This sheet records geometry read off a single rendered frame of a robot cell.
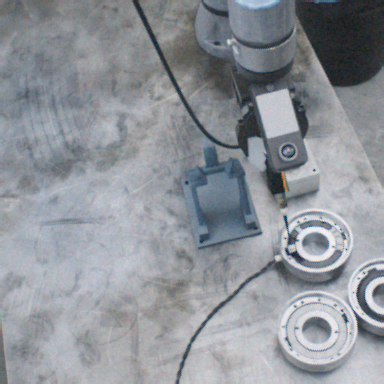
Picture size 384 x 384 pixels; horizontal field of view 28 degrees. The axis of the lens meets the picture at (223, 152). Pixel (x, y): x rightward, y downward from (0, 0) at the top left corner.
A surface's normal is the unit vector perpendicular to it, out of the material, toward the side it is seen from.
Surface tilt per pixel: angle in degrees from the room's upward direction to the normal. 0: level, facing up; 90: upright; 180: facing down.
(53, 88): 0
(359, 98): 0
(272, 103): 32
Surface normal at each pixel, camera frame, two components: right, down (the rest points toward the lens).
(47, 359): -0.08, -0.61
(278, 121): 0.08, -0.13
